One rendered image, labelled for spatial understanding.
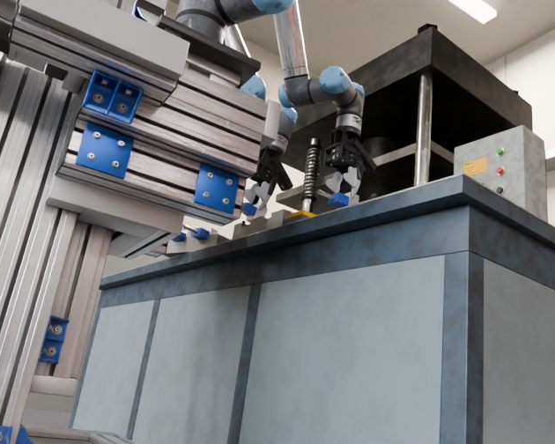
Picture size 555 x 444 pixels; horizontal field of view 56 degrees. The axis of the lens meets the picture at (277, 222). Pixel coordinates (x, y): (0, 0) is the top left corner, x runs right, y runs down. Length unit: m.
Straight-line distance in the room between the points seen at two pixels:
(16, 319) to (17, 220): 0.19
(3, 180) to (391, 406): 0.85
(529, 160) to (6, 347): 1.79
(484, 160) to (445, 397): 1.39
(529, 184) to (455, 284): 1.17
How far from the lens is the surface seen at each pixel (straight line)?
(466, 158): 2.27
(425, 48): 2.48
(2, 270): 1.10
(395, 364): 1.04
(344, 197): 1.48
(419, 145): 2.27
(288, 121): 1.73
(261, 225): 1.55
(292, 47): 1.58
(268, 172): 1.66
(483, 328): 1.00
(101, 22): 0.94
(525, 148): 2.16
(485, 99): 2.70
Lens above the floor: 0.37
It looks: 19 degrees up
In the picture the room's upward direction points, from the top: 8 degrees clockwise
